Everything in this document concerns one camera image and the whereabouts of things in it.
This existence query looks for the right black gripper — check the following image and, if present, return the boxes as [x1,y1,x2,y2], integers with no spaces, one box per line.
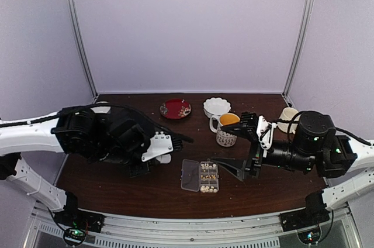
[211,120,317,182]

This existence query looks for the clear plastic pill organizer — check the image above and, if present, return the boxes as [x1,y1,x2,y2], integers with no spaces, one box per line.
[181,159,219,192]

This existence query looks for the small white bottle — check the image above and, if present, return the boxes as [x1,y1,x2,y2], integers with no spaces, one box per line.
[155,154,171,164]

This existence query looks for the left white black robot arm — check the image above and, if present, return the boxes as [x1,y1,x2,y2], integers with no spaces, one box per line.
[1,102,174,227]

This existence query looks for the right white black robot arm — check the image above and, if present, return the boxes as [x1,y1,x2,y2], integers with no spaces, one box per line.
[213,111,373,226]

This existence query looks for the white pills in organizer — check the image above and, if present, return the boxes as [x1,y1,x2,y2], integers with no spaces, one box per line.
[200,163,217,171]

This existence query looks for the yellow pills in organizer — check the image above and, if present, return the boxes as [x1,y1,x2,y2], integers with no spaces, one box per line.
[200,173,217,180]

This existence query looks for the cream pills in organizer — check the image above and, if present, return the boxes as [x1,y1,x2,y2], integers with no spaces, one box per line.
[200,185,219,193]

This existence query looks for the patterned mug yellow inside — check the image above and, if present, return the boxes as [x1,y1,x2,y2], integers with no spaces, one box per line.
[209,112,241,147]

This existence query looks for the white scalloped bowl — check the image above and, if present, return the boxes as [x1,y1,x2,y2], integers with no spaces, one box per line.
[203,97,231,119]

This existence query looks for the cream ribbed mug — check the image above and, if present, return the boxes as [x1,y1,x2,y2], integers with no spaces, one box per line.
[278,107,299,134]

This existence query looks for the small white bowl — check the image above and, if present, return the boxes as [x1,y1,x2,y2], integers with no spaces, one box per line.
[91,101,111,114]

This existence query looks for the red patterned plate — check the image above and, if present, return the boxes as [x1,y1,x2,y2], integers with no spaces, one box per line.
[159,99,192,120]

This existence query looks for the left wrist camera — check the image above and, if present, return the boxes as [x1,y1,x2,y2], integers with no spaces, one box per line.
[141,132,183,161]

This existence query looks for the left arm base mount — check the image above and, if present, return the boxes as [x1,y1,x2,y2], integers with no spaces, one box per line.
[53,210,105,233]

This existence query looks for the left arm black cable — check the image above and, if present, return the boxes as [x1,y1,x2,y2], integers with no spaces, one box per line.
[0,103,195,144]

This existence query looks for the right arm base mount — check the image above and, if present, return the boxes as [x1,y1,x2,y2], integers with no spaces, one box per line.
[279,209,330,232]

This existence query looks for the front aluminium rail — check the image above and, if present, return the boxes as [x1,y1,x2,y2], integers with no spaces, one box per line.
[20,201,363,247]

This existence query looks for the right aluminium frame post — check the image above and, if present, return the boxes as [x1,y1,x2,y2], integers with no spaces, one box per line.
[282,0,315,102]

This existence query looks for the aluminium frame post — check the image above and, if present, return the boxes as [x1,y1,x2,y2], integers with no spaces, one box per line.
[67,0,99,102]
[282,0,315,102]

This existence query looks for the left aluminium frame post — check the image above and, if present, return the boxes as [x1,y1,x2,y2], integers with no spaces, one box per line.
[67,0,99,102]

